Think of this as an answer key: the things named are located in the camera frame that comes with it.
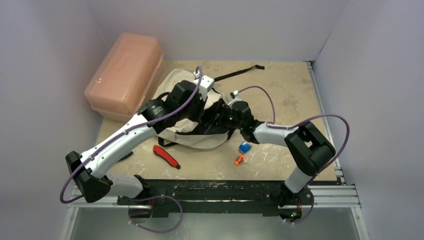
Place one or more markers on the beige backpack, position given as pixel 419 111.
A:
pixel 203 135

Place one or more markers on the red utility knife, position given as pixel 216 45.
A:
pixel 163 154

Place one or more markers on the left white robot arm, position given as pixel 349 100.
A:
pixel 89 178

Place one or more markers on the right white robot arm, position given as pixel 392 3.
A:
pixel 309 148

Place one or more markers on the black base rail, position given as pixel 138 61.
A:
pixel 270 198

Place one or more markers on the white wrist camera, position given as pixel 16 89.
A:
pixel 235 96
pixel 205 83

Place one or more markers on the orange small toy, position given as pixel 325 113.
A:
pixel 240 159

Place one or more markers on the blue handled pliers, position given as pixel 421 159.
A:
pixel 127 156

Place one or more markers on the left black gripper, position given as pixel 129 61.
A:
pixel 196 118

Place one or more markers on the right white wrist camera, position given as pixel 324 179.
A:
pixel 235 96

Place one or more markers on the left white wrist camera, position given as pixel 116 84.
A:
pixel 205 83

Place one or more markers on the pink plastic storage box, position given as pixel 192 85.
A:
pixel 127 77

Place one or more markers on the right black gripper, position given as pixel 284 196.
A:
pixel 224 110

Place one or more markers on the blue pencil sharpener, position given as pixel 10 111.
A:
pixel 244 147

